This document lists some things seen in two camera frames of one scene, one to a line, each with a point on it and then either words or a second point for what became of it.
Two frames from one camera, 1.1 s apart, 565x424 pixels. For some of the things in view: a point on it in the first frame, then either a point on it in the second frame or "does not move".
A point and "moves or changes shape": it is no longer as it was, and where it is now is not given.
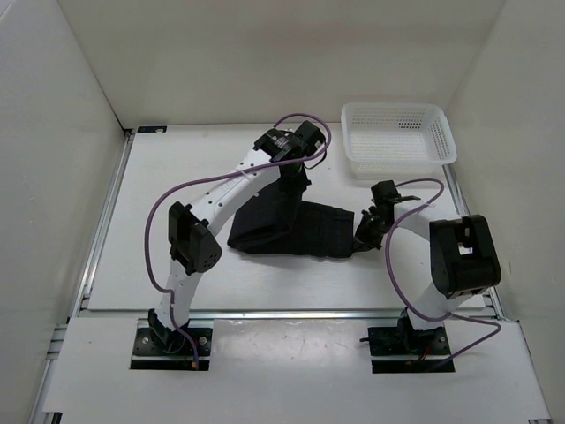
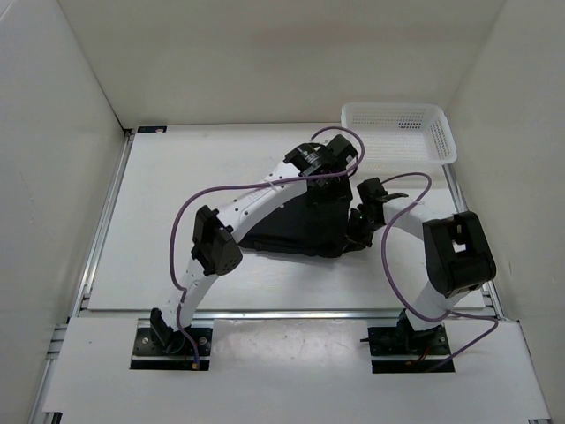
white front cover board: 287,372 does not move
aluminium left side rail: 84,296 does not move
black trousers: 267,223 moves or changes shape
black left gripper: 302,182 -> 342,187
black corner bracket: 151,129 does not move
